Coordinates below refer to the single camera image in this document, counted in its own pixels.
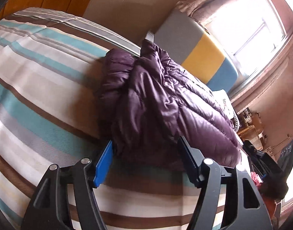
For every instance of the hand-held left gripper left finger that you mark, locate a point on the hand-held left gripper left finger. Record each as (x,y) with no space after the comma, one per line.
(103,167)

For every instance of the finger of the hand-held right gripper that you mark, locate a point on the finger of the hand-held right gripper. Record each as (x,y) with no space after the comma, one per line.
(250,148)

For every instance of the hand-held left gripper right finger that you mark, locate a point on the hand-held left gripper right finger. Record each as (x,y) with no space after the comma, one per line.
(188,160)

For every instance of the purple down jacket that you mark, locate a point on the purple down jacket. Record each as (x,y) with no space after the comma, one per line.
(160,100)

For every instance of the rattan chair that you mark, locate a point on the rattan chair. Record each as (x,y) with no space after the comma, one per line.
(253,134)

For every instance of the red ruffled blanket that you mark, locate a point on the red ruffled blanket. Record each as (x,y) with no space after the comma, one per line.
(255,178)

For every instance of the cluttered wooden desk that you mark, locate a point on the cluttered wooden desk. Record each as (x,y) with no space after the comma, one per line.
(248,116)

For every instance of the white printed pillow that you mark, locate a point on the white printed pillow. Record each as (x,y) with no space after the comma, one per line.
(223,100)

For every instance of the striped bed sheet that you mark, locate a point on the striped bed sheet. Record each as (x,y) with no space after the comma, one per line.
(41,88)

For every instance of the grey yellow blue headboard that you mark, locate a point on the grey yellow blue headboard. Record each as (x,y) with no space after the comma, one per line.
(199,55)

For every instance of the window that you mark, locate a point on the window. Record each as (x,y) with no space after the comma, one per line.
(244,28)

